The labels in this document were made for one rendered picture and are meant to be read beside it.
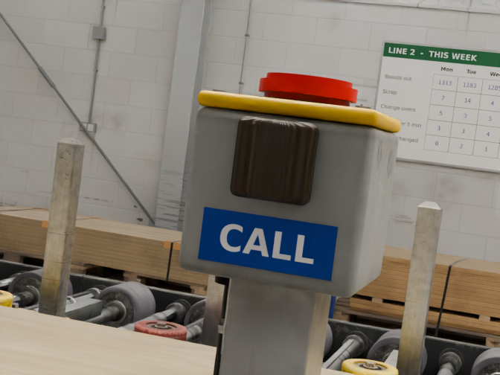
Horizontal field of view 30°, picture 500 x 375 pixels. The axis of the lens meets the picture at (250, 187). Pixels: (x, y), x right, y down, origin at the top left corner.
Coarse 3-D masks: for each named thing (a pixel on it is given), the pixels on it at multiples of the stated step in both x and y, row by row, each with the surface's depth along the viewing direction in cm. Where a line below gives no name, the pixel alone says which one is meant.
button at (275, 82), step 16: (272, 80) 37; (288, 80) 36; (304, 80) 36; (320, 80) 36; (336, 80) 36; (272, 96) 37; (288, 96) 36; (304, 96) 36; (320, 96) 36; (336, 96) 36; (352, 96) 37
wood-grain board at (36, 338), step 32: (0, 320) 134; (32, 320) 136; (64, 320) 139; (0, 352) 116; (32, 352) 118; (64, 352) 120; (96, 352) 123; (128, 352) 125; (160, 352) 127; (192, 352) 129
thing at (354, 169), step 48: (240, 96) 35; (336, 144) 34; (384, 144) 36; (192, 192) 36; (336, 192) 34; (384, 192) 38; (192, 240) 36; (336, 240) 34; (384, 240) 40; (336, 288) 34
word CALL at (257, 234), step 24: (216, 216) 35; (240, 216) 35; (264, 216) 35; (216, 240) 35; (240, 240) 35; (264, 240) 35; (288, 240) 35; (312, 240) 34; (240, 264) 35; (264, 264) 35; (288, 264) 35; (312, 264) 34
